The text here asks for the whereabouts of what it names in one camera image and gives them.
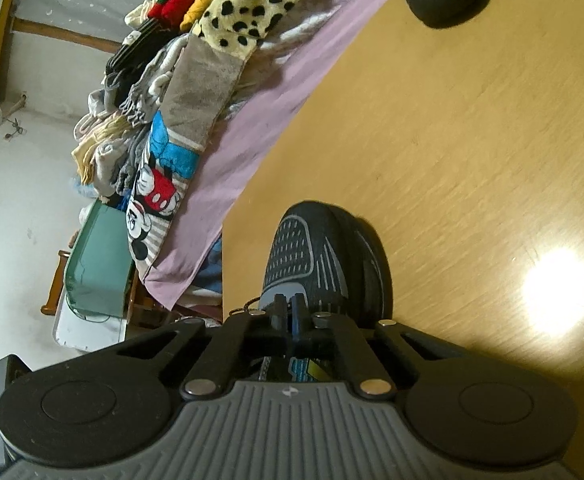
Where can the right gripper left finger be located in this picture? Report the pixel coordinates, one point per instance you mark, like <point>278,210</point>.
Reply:
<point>245,348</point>

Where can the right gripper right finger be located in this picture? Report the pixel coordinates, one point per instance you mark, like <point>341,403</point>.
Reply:
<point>336,339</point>

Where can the black speckled shoelace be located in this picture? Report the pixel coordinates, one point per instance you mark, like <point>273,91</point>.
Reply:
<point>249,305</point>

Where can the white tray lid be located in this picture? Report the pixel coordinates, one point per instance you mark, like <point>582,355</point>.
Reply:
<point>84,331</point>

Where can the teal storage bin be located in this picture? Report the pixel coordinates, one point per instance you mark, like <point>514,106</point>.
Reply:
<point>97,273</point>

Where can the wooden side table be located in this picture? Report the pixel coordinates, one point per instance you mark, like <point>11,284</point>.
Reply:
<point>133,296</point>

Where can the folded grey striped clothes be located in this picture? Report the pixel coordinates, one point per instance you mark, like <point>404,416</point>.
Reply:
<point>147,94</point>

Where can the purple bed sheet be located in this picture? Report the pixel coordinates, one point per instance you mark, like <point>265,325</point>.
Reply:
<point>278,81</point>

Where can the folded yellow garment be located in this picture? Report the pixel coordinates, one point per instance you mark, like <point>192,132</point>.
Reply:
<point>195,12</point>

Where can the cartoon patchwork blanket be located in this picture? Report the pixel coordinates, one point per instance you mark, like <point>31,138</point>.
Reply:
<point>220,43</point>

